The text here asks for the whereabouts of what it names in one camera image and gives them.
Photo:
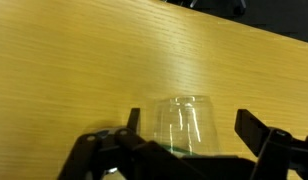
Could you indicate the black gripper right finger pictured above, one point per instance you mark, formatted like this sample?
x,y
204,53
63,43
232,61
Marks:
x,y
274,153

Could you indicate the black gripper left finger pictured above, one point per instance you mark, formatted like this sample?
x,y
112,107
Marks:
x,y
134,156

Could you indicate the clear plastic cup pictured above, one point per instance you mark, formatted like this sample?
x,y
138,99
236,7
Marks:
x,y
184,126

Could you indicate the black swivel chair base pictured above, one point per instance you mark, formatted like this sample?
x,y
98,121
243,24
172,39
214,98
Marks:
x,y
239,8

